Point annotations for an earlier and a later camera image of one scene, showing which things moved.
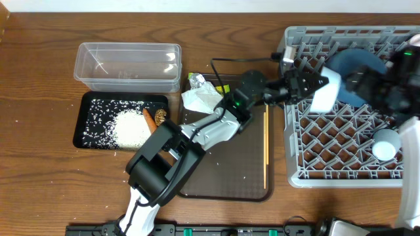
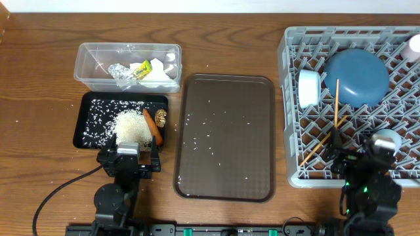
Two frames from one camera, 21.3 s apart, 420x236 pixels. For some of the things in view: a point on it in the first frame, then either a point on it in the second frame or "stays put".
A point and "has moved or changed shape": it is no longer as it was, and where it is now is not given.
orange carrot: [150, 121] stays put
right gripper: [366, 80] -> [345, 160]
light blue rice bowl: [323, 99] has moved or changed shape
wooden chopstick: [264, 136] -> [320, 143]
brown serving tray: [241, 169] stays put
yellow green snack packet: [224, 89] -> [143, 70]
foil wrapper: [195, 80] -> [122, 75]
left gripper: [293, 84] -> [108, 157]
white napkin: [203, 98] -> [157, 73]
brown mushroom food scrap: [160, 117] stays put
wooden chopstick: [267, 132] -> [336, 113]
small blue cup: [385, 143] stays put
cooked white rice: [117, 124] stays put
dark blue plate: [342, 62] stays put
